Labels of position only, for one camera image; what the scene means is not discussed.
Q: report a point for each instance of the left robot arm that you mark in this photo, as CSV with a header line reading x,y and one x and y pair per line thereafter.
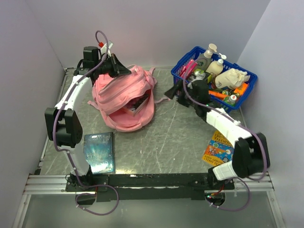
x,y
63,126

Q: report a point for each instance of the pink school backpack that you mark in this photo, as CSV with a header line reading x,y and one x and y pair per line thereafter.
x,y
111,94

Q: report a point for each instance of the black green box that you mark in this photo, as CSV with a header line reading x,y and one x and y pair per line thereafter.
x,y
208,75

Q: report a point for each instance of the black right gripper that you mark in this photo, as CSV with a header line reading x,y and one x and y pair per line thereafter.
x,y
172,91

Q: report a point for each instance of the green bottle red cap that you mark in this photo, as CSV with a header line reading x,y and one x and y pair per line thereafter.
x,y
231,100

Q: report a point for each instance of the grey pump bottle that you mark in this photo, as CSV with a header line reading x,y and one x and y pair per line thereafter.
x,y
204,59

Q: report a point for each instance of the pink box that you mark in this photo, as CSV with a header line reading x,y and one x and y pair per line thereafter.
x,y
187,70

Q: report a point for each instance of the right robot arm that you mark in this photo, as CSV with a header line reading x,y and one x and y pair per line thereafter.
x,y
251,158

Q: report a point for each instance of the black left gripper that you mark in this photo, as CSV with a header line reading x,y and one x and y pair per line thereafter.
x,y
118,68

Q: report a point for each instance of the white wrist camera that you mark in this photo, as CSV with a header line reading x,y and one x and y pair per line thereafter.
x,y
195,77
106,46

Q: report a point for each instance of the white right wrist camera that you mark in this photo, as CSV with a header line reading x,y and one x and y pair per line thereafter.
x,y
195,77

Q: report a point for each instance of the teal hardcover book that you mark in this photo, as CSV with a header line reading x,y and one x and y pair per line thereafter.
x,y
99,152

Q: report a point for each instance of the blue plastic basket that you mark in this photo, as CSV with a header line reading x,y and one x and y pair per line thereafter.
x,y
194,54

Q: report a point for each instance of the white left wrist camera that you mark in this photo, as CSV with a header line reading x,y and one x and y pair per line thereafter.
x,y
106,46

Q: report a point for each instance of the orange packet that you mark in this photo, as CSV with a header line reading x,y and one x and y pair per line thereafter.
x,y
217,95

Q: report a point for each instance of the white book pink flowers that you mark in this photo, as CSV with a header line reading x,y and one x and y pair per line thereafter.
x,y
136,104

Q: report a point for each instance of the cream pump bottle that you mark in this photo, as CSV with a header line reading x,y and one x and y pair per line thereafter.
x,y
216,66

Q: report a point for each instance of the beige cloth bag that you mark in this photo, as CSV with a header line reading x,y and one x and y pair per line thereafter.
x,y
232,79

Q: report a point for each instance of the yellow children's book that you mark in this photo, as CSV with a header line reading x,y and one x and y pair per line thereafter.
x,y
218,151

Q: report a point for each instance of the orange snack pack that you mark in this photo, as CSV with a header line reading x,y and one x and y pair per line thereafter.
x,y
241,90

